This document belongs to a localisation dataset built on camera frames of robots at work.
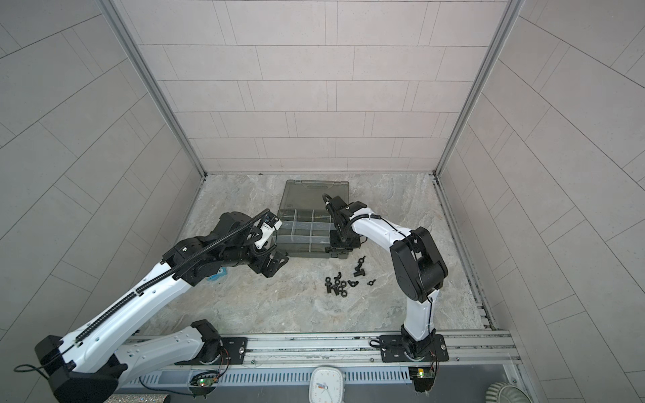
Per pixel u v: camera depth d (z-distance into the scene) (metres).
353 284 0.84
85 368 0.37
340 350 0.73
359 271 0.86
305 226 0.95
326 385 0.63
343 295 0.82
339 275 0.86
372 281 0.84
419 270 0.48
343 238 0.78
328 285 0.83
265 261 0.59
